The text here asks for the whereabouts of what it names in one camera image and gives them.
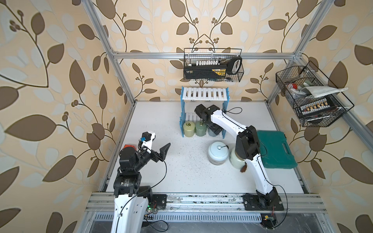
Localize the black wire basket right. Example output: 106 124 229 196
276 61 355 127

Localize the cream jar with brown lid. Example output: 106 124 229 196
229 149 247 173

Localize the green small tea canister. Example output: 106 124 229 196
195 120 207 137

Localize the white folded paper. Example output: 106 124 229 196
300 86 348 98

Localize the blue small tea canister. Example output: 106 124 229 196
208 129 221 137

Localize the blue white wooden shelf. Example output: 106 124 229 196
179 87 230 139

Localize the socket bit set tray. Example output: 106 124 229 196
299 98 337 117

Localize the yellow-green small tea canister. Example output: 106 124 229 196
183 121 195 137

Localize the green plastic tool case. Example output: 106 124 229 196
257 131 297 170

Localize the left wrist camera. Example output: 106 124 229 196
138 131 155 151

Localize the aluminium cage frame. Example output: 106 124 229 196
80 0 373 193

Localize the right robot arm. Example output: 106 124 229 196
194 104 285 211

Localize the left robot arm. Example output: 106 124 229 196
111 143 171 233

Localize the black wire basket rear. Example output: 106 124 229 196
183 47 244 83

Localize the black wire basket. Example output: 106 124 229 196
183 47 244 83
276 61 355 127

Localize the white painted porcelain jar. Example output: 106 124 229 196
207 141 229 166

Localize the base rail with cable duct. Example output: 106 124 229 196
78 192 333 233

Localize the black white handle saw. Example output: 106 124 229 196
226 56 242 75

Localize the red cube block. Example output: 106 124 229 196
123 144 137 150

